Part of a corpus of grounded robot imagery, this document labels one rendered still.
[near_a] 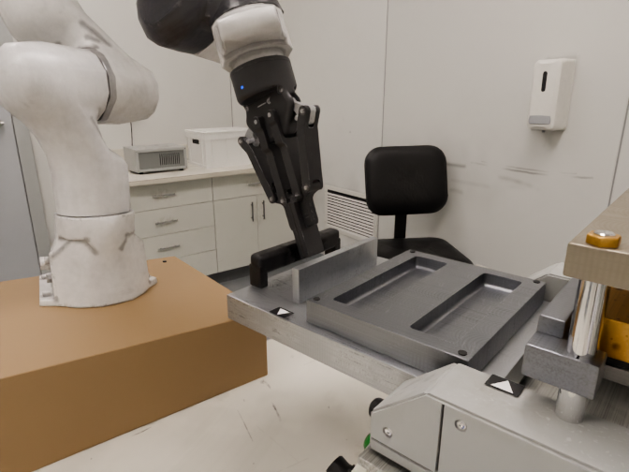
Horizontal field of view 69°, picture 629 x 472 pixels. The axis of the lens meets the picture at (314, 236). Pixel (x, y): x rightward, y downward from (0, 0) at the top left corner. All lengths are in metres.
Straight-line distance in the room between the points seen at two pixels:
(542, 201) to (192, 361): 1.73
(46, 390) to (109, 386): 0.07
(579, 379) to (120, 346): 0.52
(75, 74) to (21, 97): 0.08
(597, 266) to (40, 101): 0.66
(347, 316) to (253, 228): 2.61
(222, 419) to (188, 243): 2.19
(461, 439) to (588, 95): 1.82
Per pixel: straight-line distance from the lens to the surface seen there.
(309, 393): 0.74
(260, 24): 0.52
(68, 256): 0.80
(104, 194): 0.77
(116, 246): 0.79
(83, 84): 0.75
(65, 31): 0.86
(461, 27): 2.38
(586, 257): 0.29
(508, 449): 0.32
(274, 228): 3.10
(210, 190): 2.82
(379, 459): 0.38
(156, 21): 0.63
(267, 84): 0.55
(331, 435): 0.67
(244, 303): 0.51
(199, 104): 3.38
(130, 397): 0.69
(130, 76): 0.81
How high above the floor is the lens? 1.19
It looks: 17 degrees down
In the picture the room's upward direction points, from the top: straight up
